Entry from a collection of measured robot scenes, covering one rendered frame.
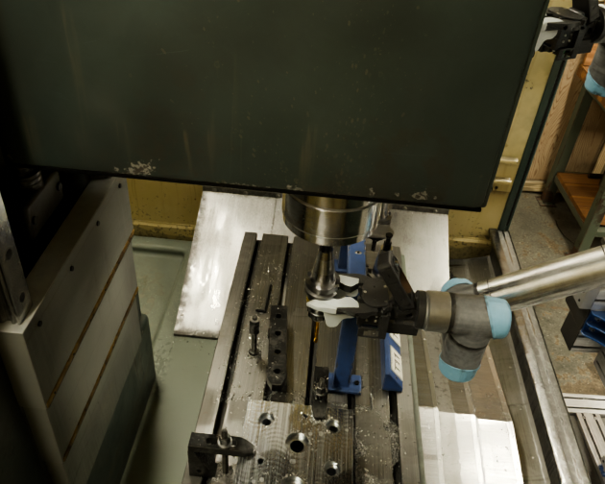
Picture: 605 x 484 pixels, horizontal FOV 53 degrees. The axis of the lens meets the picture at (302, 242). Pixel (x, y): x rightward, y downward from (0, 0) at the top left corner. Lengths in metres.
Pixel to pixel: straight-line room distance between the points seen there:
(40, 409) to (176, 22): 0.66
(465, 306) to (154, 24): 0.70
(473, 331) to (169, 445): 0.95
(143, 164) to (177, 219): 1.50
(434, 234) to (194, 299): 0.86
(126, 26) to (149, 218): 1.65
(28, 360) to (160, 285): 1.27
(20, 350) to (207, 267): 1.16
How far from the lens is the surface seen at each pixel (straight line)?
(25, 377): 1.04
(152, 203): 2.32
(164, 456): 1.73
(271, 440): 1.30
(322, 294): 1.06
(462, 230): 2.29
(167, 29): 0.75
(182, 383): 1.87
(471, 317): 1.11
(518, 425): 1.87
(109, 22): 0.76
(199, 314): 2.00
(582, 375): 3.07
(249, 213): 2.15
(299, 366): 1.54
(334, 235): 0.91
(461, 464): 1.64
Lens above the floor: 2.07
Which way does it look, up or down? 38 degrees down
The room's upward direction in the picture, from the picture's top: 5 degrees clockwise
